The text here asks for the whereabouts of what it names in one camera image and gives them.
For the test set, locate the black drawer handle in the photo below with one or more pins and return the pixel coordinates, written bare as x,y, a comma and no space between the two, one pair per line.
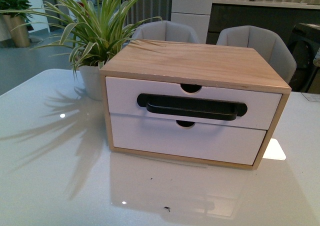
192,107

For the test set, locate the wooden two-drawer box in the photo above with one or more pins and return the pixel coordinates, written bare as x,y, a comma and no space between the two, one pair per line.
194,66

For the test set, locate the white drawer cabinet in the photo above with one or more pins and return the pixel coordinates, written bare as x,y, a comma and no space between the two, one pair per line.
194,13

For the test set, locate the white plant pot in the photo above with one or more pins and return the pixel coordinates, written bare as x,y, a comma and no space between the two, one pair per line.
92,83

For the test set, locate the left grey chair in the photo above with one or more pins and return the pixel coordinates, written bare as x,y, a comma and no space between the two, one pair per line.
166,31

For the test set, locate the grey chair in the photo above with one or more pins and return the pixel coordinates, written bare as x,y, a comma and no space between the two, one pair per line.
266,42
166,31

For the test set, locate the green striped spider plant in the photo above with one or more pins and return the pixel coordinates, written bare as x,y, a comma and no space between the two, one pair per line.
94,32

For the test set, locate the right grey chair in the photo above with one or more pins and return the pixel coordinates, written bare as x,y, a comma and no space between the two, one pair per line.
266,42

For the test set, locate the dark sideboard counter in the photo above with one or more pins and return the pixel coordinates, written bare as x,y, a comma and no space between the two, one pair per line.
280,20

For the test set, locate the tall tan planter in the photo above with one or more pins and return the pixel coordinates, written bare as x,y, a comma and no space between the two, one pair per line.
18,30

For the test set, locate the black appliance at right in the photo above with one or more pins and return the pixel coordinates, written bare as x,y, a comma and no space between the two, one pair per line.
303,43

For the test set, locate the background green plant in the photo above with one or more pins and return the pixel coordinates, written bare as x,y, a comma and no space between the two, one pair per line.
14,8

